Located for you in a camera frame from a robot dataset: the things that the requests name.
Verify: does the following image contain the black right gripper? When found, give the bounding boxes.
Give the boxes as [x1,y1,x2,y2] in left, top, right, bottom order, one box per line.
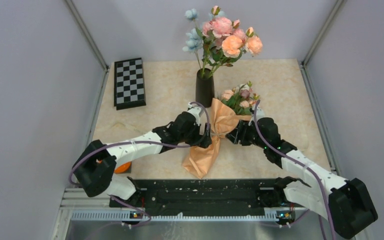
[225,119,268,150]

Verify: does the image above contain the orange paper bouquet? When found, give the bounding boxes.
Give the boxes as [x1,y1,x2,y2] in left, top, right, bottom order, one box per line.
[182,81,260,179]

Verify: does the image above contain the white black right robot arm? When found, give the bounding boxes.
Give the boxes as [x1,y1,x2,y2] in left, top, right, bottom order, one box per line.
[226,108,379,239]

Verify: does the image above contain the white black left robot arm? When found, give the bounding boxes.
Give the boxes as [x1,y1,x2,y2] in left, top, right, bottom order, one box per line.
[68,101,212,207]

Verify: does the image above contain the black cylindrical vase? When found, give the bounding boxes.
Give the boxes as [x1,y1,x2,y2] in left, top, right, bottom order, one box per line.
[195,68,215,108]

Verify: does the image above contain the pink orange blue flowers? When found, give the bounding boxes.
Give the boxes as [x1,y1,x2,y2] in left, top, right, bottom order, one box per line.
[182,5,263,79]

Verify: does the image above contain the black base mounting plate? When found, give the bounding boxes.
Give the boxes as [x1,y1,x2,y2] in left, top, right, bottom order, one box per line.
[77,178,343,218]

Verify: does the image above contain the orange curved toy track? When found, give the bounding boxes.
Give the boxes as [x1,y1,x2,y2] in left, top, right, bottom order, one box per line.
[96,160,132,174]

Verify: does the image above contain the black grey chessboard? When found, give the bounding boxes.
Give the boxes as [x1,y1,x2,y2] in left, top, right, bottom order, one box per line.
[113,58,146,110]

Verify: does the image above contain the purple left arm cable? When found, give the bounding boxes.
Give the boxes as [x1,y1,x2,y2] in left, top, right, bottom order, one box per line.
[68,101,212,229]

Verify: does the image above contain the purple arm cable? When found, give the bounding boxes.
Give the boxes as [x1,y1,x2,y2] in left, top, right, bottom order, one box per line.
[68,101,212,229]
[253,99,339,240]

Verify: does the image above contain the aluminium frame rail right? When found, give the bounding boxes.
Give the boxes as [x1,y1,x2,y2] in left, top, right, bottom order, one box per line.
[301,0,347,69]

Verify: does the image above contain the aluminium frame rail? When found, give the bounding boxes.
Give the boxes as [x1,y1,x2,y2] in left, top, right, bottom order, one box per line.
[52,187,306,240]
[301,0,347,69]
[64,0,110,72]

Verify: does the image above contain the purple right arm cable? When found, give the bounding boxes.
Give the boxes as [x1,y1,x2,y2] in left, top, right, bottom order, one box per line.
[253,99,339,240]

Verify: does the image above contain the aluminium front frame rail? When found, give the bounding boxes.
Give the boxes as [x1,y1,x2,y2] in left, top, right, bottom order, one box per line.
[52,187,306,240]

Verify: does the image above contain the aluminium frame rail left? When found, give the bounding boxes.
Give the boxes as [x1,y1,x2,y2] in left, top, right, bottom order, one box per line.
[64,0,110,72]

